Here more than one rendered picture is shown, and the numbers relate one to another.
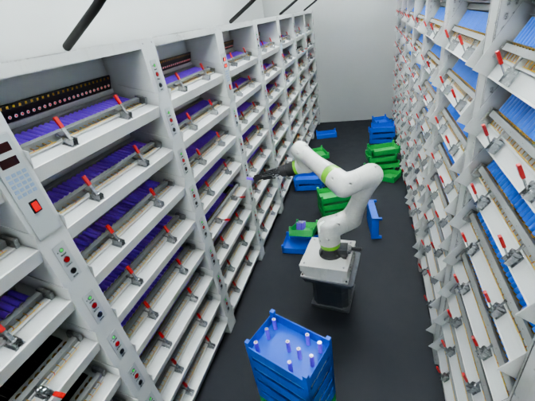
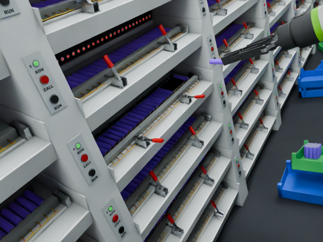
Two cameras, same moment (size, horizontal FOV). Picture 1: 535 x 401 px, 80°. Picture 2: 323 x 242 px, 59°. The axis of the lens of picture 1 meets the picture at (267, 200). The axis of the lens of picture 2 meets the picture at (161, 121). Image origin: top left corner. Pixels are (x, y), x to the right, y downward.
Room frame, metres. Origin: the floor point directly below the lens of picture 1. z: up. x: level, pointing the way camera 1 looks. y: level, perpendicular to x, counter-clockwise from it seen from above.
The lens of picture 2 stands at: (0.97, -0.03, 1.10)
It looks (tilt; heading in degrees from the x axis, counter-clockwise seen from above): 26 degrees down; 21
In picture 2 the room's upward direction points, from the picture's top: 19 degrees counter-clockwise
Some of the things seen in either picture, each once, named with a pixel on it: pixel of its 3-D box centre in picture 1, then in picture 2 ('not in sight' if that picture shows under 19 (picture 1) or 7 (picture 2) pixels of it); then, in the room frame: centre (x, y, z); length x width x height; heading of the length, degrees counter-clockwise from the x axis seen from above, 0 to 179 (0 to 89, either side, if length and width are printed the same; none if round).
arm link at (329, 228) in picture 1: (330, 231); not in sight; (1.55, -0.34, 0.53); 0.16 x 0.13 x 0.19; 110
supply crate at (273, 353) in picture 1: (287, 345); not in sight; (0.85, 0.02, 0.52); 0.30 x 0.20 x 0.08; 49
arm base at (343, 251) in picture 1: (339, 249); not in sight; (1.53, -0.39, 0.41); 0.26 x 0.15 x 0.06; 68
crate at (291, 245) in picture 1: (302, 243); (316, 182); (2.13, -0.22, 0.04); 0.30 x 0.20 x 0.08; 69
